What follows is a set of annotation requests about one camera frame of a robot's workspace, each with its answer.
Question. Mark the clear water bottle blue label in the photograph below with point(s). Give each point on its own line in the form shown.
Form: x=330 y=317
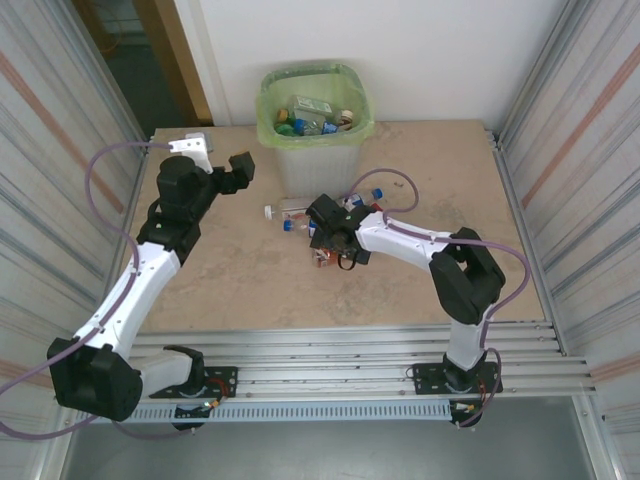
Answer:
x=356 y=200
x=288 y=226
x=327 y=127

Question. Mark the orange label drink bottle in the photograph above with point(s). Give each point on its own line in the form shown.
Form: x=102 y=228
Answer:
x=324 y=260

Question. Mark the red yellow label tea bottle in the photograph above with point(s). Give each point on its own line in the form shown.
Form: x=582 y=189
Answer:
x=376 y=205

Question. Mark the white green label bottle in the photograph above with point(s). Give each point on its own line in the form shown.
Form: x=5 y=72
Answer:
x=312 y=104

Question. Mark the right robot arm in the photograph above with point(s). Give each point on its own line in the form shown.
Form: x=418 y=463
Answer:
x=400 y=240

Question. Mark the left arm base wiring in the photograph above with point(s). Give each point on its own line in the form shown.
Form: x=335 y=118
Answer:
x=210 y=404

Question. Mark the right arm base wiring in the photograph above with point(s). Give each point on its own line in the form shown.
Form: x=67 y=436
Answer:
x=465 y=407

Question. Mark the grey plastic waste bin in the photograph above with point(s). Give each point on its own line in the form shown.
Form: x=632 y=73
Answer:
x=317 y=170

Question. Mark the green bin liner bag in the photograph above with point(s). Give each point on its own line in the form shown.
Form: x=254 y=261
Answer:
x=267 y=125

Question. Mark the square clear bottle red label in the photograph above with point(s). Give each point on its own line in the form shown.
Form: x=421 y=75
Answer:
x=292 y=206

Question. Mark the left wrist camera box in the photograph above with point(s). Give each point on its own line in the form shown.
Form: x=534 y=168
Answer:
x=190 y=146

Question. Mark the wooden door frame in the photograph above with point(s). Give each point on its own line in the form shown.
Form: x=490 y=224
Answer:
x=182 y=60

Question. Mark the aluminium rail frame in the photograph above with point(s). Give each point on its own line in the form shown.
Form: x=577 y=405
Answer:
x=320 y=350

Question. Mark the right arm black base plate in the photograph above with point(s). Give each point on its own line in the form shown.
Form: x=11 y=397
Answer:
x=425 y=375

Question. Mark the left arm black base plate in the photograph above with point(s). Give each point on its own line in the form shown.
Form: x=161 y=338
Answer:
x=225 y=375

